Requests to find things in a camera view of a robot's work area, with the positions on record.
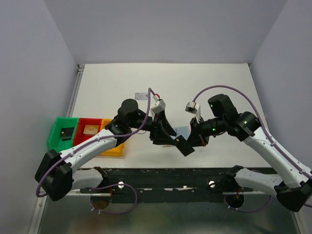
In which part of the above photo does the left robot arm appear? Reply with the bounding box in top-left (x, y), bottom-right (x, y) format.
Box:
top-left (35, 95), bottom-right (176, 201)

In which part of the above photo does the light blue VIP card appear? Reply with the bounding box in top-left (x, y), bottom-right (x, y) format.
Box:
top-left (135, 93), bottom-right (149, 100)

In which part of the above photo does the black VIP card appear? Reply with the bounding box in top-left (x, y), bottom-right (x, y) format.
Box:
top-left (174, 136), bottom-right (195, 156)

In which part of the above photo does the aluminium side rail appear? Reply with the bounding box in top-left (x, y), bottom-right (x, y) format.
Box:
top-left (66, 64), bottom-right (85, 117)

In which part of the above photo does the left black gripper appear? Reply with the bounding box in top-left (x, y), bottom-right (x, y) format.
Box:
top-left (128, 109), bottom-right (177, 146)

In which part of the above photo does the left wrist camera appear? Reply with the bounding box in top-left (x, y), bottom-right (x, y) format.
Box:
top-left (150, 94), bottom-right (166, 117)

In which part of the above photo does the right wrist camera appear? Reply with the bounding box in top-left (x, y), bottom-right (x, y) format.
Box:
top-left (185, 101), bottom-right (201, 123)

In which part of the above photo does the beige card holder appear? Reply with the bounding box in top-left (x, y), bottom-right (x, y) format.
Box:
top-left (170, 126), bottom-right (191, 139)

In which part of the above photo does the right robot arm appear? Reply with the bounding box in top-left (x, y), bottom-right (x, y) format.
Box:
top-left (185, 94), bottom-right (312, 212)

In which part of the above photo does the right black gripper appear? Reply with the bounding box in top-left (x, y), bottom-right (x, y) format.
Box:
top-left (184, 115), bottom-right (226, 148)

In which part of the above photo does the yellow plastic bin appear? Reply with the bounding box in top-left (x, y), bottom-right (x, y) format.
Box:
top-left (99, 118), bottom-right (125, 158)

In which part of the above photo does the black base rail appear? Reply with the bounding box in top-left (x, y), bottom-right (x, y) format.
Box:
top-left (80, 168), bottom-right (251, 203)

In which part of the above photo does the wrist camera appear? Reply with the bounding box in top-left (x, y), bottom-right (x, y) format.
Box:
top-left (150, 94), bottom-right (166, 117)
top-left (185, 101), bottom-right (201, 123)

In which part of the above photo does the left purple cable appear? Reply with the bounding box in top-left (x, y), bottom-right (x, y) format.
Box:
top-left (36, 87), bottom-right (160, 215)

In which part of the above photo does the tan card in red bin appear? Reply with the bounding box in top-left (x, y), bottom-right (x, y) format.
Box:
top-left (83, 124), bottom-right (99, 136)

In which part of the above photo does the black card in green bin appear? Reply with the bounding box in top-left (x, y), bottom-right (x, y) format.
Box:
top-left (60, 127), bottom-right (74, 141)

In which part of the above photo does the green plastic bin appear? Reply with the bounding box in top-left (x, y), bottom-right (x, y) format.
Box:
top-left (47, 117), bottom-right (79, 152)

